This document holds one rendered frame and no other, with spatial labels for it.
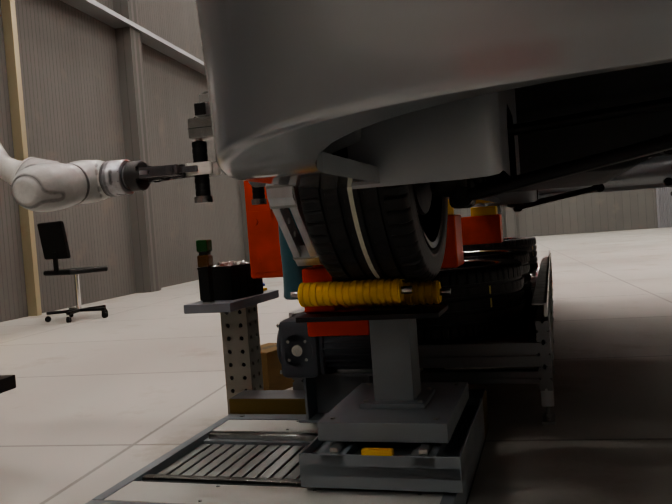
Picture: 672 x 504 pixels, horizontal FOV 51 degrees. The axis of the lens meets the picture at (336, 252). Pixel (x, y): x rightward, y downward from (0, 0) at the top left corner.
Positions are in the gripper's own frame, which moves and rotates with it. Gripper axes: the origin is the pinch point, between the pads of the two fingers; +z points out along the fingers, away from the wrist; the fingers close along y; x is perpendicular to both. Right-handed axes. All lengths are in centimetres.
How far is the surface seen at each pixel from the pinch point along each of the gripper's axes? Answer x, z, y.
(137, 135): 129, -448, -692
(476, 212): -13, 38, -254
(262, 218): -12, -11, -59
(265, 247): -21, -10, -59
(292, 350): -51, 4, -39
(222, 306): -39, -24, -53
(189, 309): -40, -36, -53
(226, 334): -51, -33, -73
